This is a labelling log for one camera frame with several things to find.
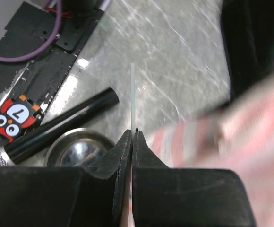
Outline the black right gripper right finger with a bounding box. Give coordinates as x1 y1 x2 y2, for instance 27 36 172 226
132 130 170 227

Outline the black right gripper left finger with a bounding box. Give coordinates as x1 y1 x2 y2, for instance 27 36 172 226
87 130 132 227

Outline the white fibreglass tent pole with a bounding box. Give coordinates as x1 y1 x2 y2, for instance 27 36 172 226
130 63 136 137

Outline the pink striped pet tent fabric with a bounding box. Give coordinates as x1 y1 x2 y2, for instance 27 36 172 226
149 73 274 227

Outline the steel pet bowl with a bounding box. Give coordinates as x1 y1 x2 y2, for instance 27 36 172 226
44 128 115 167

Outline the black handheld microphone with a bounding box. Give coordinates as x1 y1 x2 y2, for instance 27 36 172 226
0 88 119 167

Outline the red owl number tile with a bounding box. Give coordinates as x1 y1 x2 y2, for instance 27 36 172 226
0 94 41 143

